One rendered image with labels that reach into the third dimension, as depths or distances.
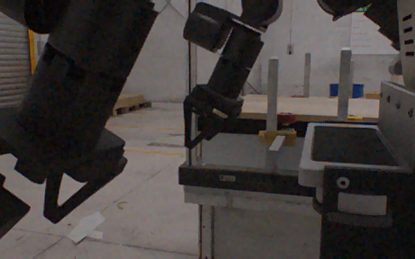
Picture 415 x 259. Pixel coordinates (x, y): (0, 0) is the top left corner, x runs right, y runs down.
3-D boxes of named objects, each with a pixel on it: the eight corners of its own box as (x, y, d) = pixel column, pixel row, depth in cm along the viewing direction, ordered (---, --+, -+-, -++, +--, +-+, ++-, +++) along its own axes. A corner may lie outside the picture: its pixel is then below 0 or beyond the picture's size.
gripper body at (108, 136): (-46, 136, 25) (-5, 26, 23) (58, 121, 35) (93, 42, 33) (33, 193, 24) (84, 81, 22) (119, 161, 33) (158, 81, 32)
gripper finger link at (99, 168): (-24, 216, 32) (18, 111, 30) (37, 192, 39) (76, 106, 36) (41, 266, 30) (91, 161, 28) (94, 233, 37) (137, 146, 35)
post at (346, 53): (343, 181, 149) (351, 47, 141) (333, 180, 150) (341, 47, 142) (343, 178, 152) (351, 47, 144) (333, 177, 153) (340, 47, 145)
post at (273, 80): (274, 183, 157) (278, 56, 148) (265, 183, 158) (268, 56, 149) (275, 181, 160) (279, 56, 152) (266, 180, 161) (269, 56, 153)
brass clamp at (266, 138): (294, 147, 151) (295, 133, 150) (257, 145, 155) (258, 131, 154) (295, 143, 157) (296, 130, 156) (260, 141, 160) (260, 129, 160)
